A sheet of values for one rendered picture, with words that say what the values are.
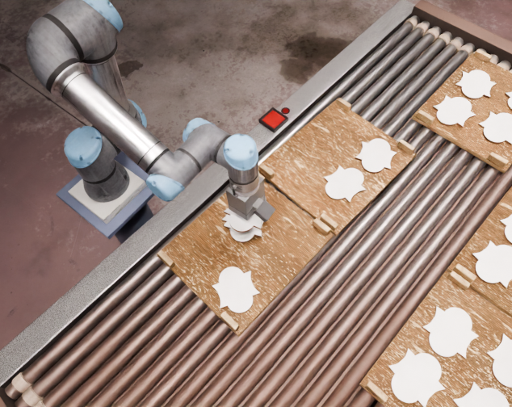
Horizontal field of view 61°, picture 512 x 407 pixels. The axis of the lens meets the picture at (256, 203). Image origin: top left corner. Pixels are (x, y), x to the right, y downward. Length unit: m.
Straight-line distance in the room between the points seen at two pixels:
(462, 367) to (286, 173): 0.74
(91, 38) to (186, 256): 0.64
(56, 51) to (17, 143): 2.10
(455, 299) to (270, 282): 0.52
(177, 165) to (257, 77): 2.10
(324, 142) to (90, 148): 0.75
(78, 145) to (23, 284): 1.34
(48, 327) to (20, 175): 1.68
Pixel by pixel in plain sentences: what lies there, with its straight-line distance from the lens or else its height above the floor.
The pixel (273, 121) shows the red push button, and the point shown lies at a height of 0.93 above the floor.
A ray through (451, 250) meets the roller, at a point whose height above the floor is 0.92.
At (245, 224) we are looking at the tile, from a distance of 1.21.
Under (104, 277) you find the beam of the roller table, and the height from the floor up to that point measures 0.92.
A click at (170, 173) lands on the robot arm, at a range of 0.98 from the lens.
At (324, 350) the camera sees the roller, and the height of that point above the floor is 0.92.
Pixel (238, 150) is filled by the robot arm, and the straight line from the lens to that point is 0.97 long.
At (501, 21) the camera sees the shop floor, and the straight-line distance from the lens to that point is 3.77.
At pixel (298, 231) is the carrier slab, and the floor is 0.94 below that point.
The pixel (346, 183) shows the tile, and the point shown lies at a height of 0.95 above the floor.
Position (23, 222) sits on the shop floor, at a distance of 2.78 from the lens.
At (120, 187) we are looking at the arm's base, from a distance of 1.50.
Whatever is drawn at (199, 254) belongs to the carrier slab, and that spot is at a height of 0.94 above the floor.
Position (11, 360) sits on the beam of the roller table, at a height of 0.91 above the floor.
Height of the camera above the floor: 2.14
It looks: 61 degrees down
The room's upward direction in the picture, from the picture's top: 5 degrees counter-clockwise
